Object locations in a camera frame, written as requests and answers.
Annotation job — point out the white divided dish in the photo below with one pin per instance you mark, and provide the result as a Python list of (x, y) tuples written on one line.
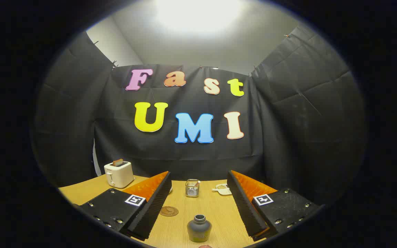
[(223, 189)]

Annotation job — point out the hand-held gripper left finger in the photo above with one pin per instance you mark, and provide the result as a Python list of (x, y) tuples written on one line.
[(155, 206)]

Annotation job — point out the white toaster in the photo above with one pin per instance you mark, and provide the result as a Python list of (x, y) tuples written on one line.
[(119, 175)]

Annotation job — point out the round brown coaster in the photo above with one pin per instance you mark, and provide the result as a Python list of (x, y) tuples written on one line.
[(169, 211)]

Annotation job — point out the toast slice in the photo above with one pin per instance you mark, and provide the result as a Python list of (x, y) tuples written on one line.
[(117, 162)]

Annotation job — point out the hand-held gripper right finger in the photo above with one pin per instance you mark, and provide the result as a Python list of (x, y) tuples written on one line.
[(245, 206)]

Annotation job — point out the silver juice bottle green label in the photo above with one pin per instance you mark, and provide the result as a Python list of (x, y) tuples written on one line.
[(199, 228)]

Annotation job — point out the wooden table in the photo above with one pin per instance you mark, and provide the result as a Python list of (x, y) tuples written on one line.
[(215, 213)]

